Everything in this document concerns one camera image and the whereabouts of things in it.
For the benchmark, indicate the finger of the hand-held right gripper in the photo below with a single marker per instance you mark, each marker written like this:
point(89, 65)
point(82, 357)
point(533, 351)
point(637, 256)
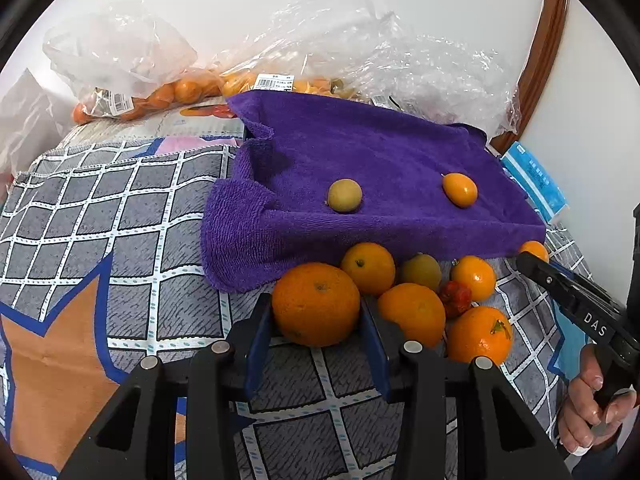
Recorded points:
point(575, 300)

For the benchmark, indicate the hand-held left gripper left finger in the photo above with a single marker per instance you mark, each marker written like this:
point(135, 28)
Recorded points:
point(257, 355)

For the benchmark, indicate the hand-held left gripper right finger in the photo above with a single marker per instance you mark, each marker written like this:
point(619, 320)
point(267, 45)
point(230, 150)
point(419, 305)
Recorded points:
point(375, 355)

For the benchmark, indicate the small orange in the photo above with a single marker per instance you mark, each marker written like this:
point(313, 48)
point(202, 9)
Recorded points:
point(534, 249)

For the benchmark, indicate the large orange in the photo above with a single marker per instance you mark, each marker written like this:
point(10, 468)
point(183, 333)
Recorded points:
point(315, 305)

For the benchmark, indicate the yellow-green round fruit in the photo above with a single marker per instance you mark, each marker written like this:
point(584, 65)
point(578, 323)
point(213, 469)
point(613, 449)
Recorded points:
point(420, 272)
point(345, 196)

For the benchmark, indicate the small red fruit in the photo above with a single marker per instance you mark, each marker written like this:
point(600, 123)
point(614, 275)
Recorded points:
point(455, 300)

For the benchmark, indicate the oval kumquat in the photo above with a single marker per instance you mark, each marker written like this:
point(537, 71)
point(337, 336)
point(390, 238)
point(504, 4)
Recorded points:
point(460, 189)

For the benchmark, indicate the purple towel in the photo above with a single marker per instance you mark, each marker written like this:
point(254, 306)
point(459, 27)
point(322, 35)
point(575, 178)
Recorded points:
point(380, 145)

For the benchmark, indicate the person's right hand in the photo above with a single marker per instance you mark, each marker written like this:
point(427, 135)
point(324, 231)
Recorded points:
point(580, 410)

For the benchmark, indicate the person's blue trousers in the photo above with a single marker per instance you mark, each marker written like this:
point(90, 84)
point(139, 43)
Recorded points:
point(600, 467)

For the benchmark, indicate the blue tissue pack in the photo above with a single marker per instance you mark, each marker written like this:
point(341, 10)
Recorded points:
point(535, 185)

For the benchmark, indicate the grey checked star bedsheet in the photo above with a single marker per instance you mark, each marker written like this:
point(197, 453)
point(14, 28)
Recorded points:
point(100, 210)

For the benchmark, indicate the pile of bagged kumquats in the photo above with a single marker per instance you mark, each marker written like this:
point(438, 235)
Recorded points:
point(310, 85)

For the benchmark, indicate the pile of bagged oranges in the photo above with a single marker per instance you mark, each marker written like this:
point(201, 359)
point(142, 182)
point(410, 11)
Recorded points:
point(165, 94)

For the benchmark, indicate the large crumpled clear plastic bag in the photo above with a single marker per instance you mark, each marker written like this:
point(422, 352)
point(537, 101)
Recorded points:
point(400, 60)

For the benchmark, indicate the white plastic bag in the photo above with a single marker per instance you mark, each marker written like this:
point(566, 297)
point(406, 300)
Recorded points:
point(25, 115)

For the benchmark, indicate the brown wooden door frame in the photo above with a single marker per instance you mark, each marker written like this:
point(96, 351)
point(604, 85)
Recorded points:
point(547, 55)

